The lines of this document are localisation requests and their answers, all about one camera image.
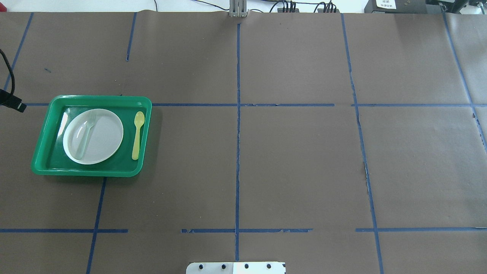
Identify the clear plastic fork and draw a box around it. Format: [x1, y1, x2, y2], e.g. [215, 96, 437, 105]
[74, 110, 96, 160]

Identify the brown paper table cover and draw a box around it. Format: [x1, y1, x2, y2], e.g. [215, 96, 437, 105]
[1, 10, 486, 274]

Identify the yellow plastic spoon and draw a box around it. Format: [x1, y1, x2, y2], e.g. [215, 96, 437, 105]
[132, 111, 145, 160]

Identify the white round plate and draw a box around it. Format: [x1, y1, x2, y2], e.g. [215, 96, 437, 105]
[62, 108, 124, 165]

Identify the green plastic tray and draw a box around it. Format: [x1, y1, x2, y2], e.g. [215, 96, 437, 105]
[31, 95, 153, 177]

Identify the black desktop box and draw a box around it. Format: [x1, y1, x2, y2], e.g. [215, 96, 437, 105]
[364, 0, 427, 14]

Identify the aluminium frame post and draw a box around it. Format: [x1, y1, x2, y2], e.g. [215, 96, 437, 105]
[229, 0, 248, 18]

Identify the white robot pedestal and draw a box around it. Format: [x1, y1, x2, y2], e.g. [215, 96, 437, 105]
[186, 261, 286, 274]

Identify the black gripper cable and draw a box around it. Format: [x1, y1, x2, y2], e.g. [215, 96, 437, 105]
[0, 49, 27, 113]

